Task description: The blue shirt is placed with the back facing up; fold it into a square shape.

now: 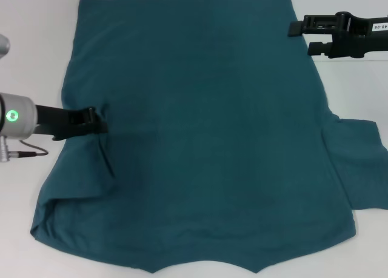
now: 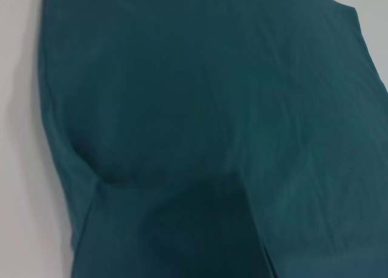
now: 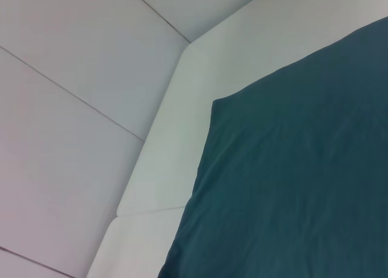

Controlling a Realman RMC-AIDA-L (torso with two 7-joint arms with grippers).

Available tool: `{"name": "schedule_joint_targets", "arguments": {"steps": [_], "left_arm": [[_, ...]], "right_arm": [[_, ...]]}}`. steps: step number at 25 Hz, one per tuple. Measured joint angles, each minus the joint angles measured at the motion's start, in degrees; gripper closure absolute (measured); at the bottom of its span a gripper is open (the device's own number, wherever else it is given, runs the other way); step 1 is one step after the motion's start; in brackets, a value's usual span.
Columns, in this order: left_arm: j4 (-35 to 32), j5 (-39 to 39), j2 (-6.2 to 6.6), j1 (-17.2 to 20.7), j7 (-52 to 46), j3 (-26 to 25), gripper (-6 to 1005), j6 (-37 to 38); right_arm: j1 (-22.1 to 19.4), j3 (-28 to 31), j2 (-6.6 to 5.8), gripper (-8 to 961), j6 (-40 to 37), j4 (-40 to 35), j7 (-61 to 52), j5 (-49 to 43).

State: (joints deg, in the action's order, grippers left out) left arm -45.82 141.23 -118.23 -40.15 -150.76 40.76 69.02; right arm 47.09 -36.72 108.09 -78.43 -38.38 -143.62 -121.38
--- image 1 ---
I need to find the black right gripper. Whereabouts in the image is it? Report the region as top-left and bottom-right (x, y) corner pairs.
(288, 11), (388, 59)

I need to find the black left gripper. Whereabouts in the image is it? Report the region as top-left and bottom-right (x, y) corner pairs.
(34, 105), (110, 141)

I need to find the blue teal shirt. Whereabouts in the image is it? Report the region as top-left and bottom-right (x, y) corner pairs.
(29, 0), (388, 274)

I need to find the left gripper cable with plug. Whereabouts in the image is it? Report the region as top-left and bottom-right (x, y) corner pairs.
(0, 134), (50, 163)

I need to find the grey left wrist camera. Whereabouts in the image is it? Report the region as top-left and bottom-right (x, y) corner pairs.
(0, 33), (11, 60)

